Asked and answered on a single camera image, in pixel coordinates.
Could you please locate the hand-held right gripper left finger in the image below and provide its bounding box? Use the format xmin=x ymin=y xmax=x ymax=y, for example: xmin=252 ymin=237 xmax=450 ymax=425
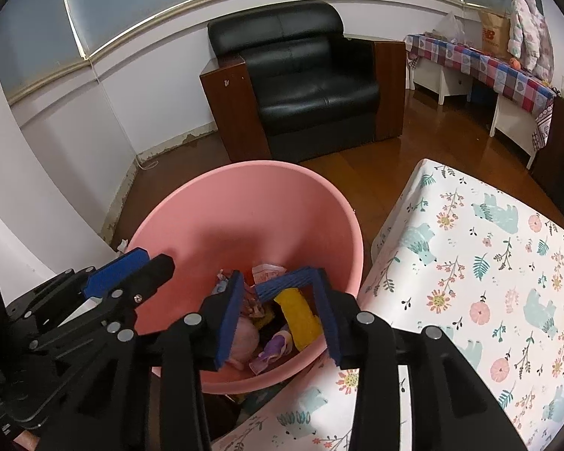
xmin=134 ymin=270 xmax=245 ymax=451

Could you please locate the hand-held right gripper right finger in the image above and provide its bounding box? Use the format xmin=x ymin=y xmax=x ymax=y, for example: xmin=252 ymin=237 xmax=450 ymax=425
xmin=311 ymin=268 xmax=529 ymax=451

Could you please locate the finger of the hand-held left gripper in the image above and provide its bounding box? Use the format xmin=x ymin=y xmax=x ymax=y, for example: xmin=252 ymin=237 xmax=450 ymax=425
xmin=28 ymin=254 xmax=176 ymax=363
xmin=7 ymin=247 xmax=150 ymax=330

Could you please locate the blue foam net sleeve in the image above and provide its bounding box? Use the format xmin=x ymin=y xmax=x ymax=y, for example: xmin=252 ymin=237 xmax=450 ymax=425
xmin=255 ymin=267 xmax=327 ymax=304

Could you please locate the pink plastic bin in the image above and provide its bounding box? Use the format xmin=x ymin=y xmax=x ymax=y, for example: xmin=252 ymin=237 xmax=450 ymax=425
xmin=122 ymin=160 xmax=364 ymax=395

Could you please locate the large yellow wrapper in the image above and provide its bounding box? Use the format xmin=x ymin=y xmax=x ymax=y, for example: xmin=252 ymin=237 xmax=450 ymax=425
xmin=273 ymin=289 xmax=323 ymax=351

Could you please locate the floral tablecloth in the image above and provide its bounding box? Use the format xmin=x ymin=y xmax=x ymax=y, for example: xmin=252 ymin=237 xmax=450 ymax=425
xmin=211 ymin=159 xmax=564 ymax=451

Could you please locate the white bench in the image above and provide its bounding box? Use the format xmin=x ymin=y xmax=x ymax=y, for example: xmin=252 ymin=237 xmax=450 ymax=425
xmin=489 ymin=89 xmax=542 ymax=170
xmin=410 ymin=58 xmax=474 ymax=105

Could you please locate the checked tablecloth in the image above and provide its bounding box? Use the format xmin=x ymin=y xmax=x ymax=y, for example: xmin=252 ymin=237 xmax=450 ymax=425
xmin=404 ymin=33 xmax=558 ymax=152

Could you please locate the translucent white plastic bag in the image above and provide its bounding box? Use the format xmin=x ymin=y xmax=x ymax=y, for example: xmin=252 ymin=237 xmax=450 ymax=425
xmin=434 ymin=11 xmax=466 ymax=41

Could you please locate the brown paper bag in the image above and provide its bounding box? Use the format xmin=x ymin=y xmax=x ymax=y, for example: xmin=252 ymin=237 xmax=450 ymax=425
xmin=479 ymin=9 xmax=513 ymax=60

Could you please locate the pale printed jacket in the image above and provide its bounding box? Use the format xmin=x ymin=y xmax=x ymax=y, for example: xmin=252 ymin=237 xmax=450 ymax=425
xmin=506 ymin=0 xmax=556 ymax=80

